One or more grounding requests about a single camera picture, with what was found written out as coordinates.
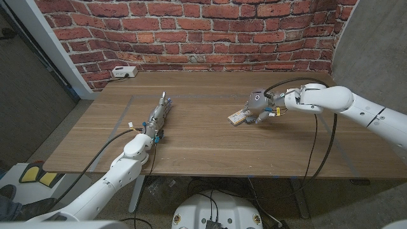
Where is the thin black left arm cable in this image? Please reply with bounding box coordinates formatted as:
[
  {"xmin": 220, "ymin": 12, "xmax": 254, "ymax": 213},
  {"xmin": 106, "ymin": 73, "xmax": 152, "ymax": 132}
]
[{"xmin": 119, "ymin": 142, "xmax": 157, "ymax": 229}]

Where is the white power strip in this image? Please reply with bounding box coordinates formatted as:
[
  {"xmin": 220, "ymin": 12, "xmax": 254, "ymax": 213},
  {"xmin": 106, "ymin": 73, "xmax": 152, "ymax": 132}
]
[{"xmin": 111, "ymin": 66, "xmax": 139, "ymax": 78}]

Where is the person leg in jeans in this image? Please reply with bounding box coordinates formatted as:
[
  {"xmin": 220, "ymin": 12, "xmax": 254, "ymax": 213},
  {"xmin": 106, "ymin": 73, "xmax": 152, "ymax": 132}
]
[{"xmin": 0, "ymin": 194, "xmax": 20, "ymax": 222}]

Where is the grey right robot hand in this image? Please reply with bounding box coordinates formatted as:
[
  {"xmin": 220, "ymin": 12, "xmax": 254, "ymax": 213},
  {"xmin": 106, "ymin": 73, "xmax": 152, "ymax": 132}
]
[{"xmin": 243, "ymin": 88, "xmax": 286, "ymax": 125}]

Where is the yellow black foot pedal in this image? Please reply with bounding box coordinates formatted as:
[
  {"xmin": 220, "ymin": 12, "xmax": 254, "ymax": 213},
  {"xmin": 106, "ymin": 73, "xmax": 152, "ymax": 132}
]
[
  {"xmin": 18, "ymin": 161, "xmax": 45, "ymax": 184},
  {"xmin": 38, "ymin": 171, "xmax": 64, "ymax": 188}
]

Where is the white pedal platform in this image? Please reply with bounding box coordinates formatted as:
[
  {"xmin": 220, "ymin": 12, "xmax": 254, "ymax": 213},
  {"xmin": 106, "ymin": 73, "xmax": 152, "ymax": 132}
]
[{"xmin": 0, "ymin": 162, "xmax": 93, "ymax": 204}]

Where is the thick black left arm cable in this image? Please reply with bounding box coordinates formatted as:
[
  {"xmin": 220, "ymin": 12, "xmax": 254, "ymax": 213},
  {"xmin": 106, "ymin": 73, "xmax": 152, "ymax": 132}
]
[{"xmin": 50, "ymin": 128, "xmax": 142, "ymax": 207}]

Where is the white robot torso edge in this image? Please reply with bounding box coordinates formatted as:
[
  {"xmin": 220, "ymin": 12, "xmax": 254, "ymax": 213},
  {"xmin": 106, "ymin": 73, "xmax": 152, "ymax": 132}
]
[{"xmin": 0, "ymin": 220, "xmax": 128, "ymax": 229}]

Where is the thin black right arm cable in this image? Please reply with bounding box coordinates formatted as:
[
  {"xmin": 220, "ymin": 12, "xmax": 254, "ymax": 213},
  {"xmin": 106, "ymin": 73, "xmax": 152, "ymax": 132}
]
[{"xmin": 303, "ymin": 113, "xmax": 319, "ymax": 183}]

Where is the white door frame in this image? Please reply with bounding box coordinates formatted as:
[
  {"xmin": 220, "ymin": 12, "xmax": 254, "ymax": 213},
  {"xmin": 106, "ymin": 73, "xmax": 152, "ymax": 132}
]
[{"xmin": 6, "ymin": 0, "xmax": 96, "ymax": 100}]

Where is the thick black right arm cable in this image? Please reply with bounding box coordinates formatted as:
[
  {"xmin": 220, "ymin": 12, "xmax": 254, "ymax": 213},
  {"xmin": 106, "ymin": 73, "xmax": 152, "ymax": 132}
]
[{"xmin": 247, "ymin": 77, "xmax": 338, "ymax": 203}]

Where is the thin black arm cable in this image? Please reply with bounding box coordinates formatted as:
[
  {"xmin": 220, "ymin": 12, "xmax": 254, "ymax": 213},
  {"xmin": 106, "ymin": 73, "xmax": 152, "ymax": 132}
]
[
  {"xmin": 303, "ymin": 113, "xmax": 319, "ymax": 183},
  {"xmin": 119, "ymin": 142, "xmax": 157, "ymax": 229}
]

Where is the red brick print backdrop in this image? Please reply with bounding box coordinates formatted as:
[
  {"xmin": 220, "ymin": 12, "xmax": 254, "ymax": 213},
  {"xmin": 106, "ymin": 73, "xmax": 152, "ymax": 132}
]
[{"xmin": 34, "ymin": 0, "xmax": 359, "ymax": 94}]

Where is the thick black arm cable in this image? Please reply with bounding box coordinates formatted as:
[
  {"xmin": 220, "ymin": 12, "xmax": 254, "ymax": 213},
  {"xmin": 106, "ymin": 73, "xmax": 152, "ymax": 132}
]
[
  {"xmin": 50, "ymin": 128, "xmax": 142, "ymax": 207},
  {"xmin": 247, "ymin": 77, "xmax": 338, "ymax": 203}
]

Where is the dark shoe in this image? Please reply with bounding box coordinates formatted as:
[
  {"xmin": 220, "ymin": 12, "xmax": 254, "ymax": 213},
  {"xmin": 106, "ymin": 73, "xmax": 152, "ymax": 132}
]
[
  {"xmin": 15, "ymin": 197, "xmax": 58, "ymax": 221},
  {"xmin": 0, "ymin": 184, "xmax": 16, "ymax": 200}
]

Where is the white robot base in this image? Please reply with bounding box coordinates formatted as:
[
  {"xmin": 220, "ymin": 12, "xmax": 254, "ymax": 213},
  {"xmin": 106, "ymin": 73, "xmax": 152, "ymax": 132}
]
[{"xmin": 171, "ymin": 190, "xmax": 264, "ymax": 229}]

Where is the clear plastic bag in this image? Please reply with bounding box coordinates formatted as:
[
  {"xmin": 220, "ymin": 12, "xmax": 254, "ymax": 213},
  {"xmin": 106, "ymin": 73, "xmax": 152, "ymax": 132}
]
[{"xmin": 146, "ymin": 176, "xmax": 188, "ymax": 211}]

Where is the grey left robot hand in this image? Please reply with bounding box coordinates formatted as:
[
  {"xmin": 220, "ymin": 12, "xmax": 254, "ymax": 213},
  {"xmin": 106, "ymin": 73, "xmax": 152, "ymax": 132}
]
[{"xmin": 142, "ymin": 91, "xmax": 173, "ymax": 142}]

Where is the small yellow white package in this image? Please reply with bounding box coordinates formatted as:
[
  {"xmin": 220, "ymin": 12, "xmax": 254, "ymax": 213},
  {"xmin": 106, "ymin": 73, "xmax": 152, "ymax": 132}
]
[{"xmin": 227, "ymin": 109, "xmax": 252, "ymax": 127}]

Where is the black door handle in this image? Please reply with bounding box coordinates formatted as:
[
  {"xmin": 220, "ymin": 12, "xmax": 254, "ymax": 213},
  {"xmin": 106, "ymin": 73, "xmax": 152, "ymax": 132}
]
[{"xmin": 0, "ymin": 27, "xmax": 17, "ymax": 41}]

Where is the grey table leg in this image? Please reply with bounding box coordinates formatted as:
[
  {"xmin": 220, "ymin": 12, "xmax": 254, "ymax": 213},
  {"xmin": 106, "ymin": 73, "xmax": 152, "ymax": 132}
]
[
  {"xmin": 128, "ymin": 174, "xmax": 146, "ymax": 213},
  {"xmin": 289, "ymin": 177, "xmax": 310, "ymax": 219}
]

